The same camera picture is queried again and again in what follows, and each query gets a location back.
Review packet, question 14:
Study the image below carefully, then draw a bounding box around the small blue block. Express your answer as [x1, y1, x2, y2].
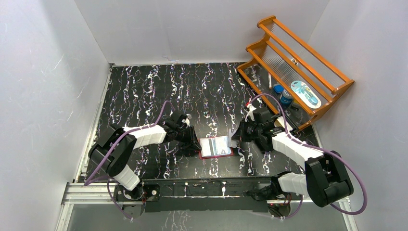
[272, 84, 284, 94]

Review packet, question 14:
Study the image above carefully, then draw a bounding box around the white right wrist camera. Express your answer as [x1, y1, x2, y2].
[245, 103, 256, 122]

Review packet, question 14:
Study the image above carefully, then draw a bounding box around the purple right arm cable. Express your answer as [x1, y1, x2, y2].
[248, 93, 368, 220]

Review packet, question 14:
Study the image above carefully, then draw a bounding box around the red card holder wallet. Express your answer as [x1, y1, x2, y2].
[199, 136, 233, 159]

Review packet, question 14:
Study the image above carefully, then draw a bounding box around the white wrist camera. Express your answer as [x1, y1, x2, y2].
[182, 114, 192, 127]
[245, 103, 256, 122]

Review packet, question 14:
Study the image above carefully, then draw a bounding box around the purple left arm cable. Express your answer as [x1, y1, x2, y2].
[83, 100, 176, 220]

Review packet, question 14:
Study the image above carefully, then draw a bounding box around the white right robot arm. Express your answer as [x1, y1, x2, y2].
[228, 108, 354, 207]

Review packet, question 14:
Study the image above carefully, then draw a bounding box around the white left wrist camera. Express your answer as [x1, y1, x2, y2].
[182, 114, 192, 127]

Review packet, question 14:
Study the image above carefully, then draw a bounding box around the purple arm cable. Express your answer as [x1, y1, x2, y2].
[248, 93, 368, 220]
[83, 100, 176, 220]

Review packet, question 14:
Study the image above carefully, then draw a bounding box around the white magnetic stripe card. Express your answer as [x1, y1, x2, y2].
[200, 138, 214, 158]

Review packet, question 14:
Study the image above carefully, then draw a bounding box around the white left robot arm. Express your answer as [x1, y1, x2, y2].
[88, 111, 202, 200]

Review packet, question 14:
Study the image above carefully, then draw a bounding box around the black plastic card box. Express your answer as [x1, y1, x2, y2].
[259, 114, 300, 153]

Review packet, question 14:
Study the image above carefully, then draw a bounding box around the white pen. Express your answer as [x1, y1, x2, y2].
[268, 73, 272, 89]

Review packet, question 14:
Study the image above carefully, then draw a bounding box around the orange wooden shelf rack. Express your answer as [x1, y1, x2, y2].
[237, 16, 354, 128]

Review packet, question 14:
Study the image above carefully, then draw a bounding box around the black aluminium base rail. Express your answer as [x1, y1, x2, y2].
[62, 173, 351, 220]

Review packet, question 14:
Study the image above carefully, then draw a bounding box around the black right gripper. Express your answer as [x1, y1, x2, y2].
[232, 118, 262, 142]

